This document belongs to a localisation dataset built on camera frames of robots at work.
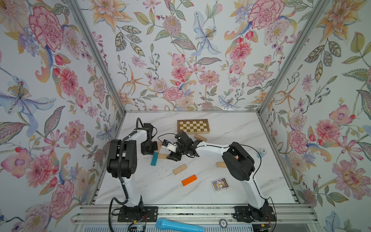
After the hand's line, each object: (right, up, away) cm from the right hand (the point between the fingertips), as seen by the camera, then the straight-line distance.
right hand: (168, 151), depth 94 cm
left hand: (-9, 0, +3) cm, 9 cm away
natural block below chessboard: (+22, +8, +10) cm, 25 cm away
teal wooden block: (-9, -5, -1) cm, 10 cm away
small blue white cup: (+59, 0, -4) cm, 59 cm away
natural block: (-5, +3, -5) cm, 8 cm away
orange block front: (+13, -16, -8) cm, 22 cm away
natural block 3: (+7, -11, -4) cm, 14 cm away
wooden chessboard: (+16, +16, +13) cm, 26 cm away
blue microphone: (+2, -30, -25) cm, 40 cm away
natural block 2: (-4, -3, 0) cm, 5 cm away
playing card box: (+31, -17, -12) cm, 37 cm away
